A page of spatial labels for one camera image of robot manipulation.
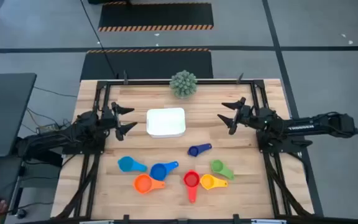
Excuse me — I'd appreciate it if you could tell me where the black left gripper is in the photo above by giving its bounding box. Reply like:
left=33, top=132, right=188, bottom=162
left=100, top=101, right=139, bottom=142

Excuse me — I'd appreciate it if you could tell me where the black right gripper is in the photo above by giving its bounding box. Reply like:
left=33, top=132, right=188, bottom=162
left=216, top=96, right=256, bottom=136

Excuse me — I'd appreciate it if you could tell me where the teal measuring cup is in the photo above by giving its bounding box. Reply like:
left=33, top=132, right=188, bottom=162
left=117, top=156, right=148, bottom=174

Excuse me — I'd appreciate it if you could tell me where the small dark blue measuring cup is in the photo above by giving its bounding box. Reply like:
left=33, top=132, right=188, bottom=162
left=187, top=142, right=213, bottom=157

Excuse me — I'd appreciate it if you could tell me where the green measuring cup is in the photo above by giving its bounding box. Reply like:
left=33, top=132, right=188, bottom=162
left=210, top=159, right=235, bottom=181

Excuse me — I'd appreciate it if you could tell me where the medium blue measuring cup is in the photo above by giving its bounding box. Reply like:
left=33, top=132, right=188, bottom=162
left=149, top=161, right=180, bottom=182

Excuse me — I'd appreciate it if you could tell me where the orange measuring cup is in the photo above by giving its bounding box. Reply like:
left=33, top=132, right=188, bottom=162
left=132, top=174, right=166, bottom=195

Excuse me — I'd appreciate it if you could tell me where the yellow measuring cup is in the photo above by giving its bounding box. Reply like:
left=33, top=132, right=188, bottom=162
left=200, top=174, right=229, bottom=191

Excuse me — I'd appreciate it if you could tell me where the red measuring cup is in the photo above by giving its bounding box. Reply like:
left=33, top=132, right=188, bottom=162
left=183, top=169, right=201, bottom=204

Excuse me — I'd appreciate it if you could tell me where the white plastic basket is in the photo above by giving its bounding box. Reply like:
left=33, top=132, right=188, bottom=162
left=145, top=107, right=186, bottom=139

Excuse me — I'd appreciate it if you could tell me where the small green potted plant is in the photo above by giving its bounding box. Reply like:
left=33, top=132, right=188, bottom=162
left=168, top=70, right=198, bottom=100

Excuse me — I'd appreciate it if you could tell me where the power strip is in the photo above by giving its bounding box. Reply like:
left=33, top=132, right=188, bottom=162
left=35, top=123, right=59, bottom=134

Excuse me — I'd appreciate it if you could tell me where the black hazard-striped floor mat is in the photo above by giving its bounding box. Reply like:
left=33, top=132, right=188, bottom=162
left=98, top=1, right=214, bottom=32

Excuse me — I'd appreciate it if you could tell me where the dark grey desk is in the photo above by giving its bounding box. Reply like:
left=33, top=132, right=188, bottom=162
left=0, top=73, right=37, bottom=159

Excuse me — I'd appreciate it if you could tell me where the black aluminium table frame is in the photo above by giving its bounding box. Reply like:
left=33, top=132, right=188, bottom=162
left=54, top=79, right=323, bottom=224

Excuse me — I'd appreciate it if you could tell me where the thin grey floor cable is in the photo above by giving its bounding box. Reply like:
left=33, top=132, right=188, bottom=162
left=32, top=86, right=78, bottom=98

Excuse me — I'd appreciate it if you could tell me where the thin black hanging cable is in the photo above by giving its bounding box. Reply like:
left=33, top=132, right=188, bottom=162
left=79, top=0, right=119, bottom=79

